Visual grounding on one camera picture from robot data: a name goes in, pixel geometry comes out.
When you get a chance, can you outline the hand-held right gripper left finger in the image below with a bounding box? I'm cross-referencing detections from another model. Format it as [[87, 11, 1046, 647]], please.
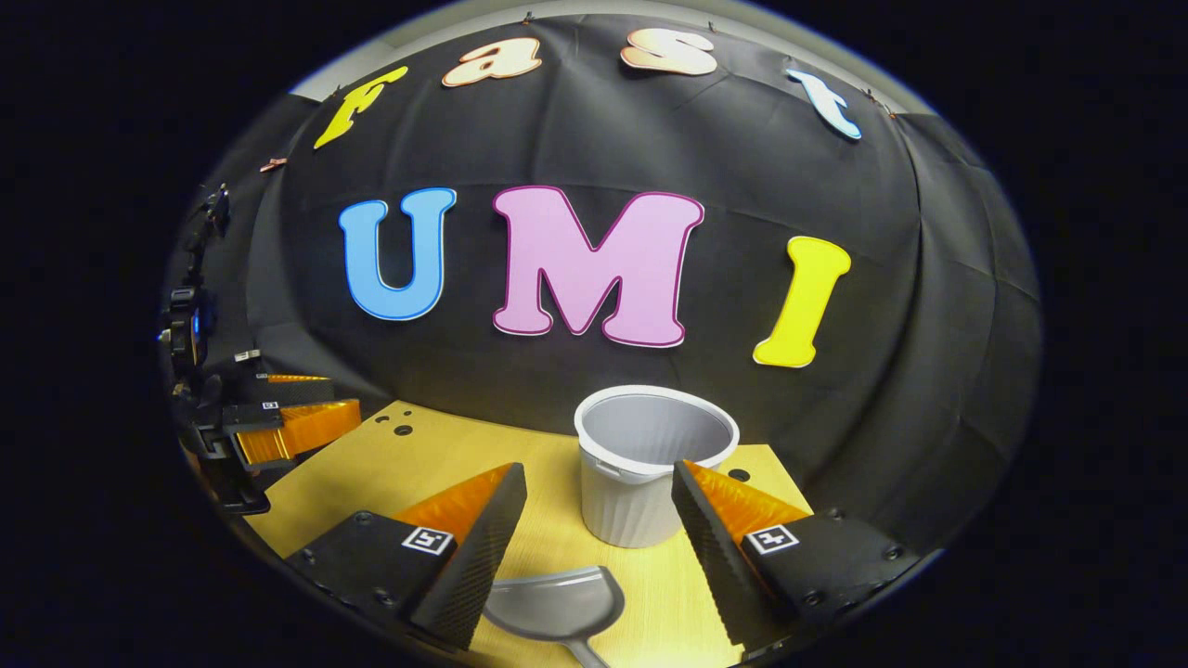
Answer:
[[283, 462, 528, 653]]

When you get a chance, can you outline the black backdrop cloth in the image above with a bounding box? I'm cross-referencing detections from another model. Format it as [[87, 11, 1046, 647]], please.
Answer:
[[162, 11, 1042, 558]]

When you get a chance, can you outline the light wooden desktop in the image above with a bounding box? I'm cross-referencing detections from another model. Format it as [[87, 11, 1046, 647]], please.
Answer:
[[243, 399, 816, 668]]

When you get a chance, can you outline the white ribbed garbage bin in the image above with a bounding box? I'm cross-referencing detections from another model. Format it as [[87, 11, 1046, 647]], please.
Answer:
[[574, 384, 741, 549]]

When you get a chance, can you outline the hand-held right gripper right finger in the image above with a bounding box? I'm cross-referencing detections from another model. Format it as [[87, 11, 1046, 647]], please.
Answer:
[[670, 459, 924, 650]]

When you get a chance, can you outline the grey plastic dustpan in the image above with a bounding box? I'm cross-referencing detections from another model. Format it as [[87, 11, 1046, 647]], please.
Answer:
[[481, 566, 626, 668]]

